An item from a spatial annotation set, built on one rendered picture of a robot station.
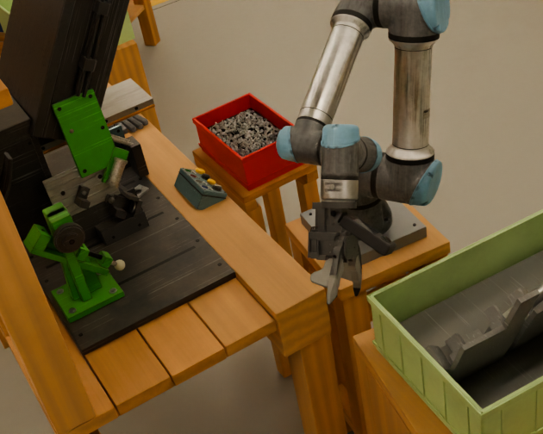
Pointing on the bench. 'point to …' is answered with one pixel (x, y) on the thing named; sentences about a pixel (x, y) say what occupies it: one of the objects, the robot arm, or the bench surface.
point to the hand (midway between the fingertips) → (346, 300)
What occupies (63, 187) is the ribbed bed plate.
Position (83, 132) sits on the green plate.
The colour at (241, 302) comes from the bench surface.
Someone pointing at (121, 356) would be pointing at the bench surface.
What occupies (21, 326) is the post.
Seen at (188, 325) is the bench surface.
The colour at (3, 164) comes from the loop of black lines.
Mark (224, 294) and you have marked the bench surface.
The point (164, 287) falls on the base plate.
